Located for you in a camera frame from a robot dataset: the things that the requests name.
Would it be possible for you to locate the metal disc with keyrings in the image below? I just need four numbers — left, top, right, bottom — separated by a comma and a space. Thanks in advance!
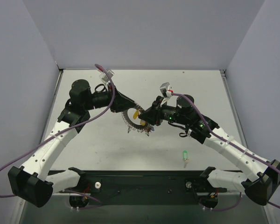
121, 105, 154, 136

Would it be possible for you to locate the green tagged key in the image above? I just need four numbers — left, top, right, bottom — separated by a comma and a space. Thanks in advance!
182, 150, 189, 168

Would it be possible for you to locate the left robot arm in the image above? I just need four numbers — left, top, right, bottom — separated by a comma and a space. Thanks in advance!
8, 79, 137, 208

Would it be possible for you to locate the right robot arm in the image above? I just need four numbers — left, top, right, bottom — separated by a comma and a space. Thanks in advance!
139, 94, 280, 205

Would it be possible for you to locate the yellow tagged key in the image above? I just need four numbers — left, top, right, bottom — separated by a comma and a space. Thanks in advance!
133, 110, 140, 120

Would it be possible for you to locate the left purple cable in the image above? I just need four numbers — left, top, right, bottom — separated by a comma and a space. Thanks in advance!
0, 63, 116, 198

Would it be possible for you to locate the purple cable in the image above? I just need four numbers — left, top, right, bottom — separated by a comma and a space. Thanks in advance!
0, 63, 116, 198
171, 92, 280, 212

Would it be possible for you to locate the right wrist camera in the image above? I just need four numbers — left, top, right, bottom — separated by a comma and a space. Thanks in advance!
160, 82, 173, 98

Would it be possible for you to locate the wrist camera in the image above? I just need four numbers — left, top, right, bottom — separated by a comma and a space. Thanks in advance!
99, 69, 114, 85
160, 82, 173, 98

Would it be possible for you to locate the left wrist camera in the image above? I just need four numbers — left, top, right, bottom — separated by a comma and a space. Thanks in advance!
99, 69, 114, 85

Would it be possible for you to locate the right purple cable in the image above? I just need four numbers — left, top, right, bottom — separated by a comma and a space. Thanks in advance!
171, 92, 280, 212

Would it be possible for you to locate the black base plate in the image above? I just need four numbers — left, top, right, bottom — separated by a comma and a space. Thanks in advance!
72, 171, 227, 205

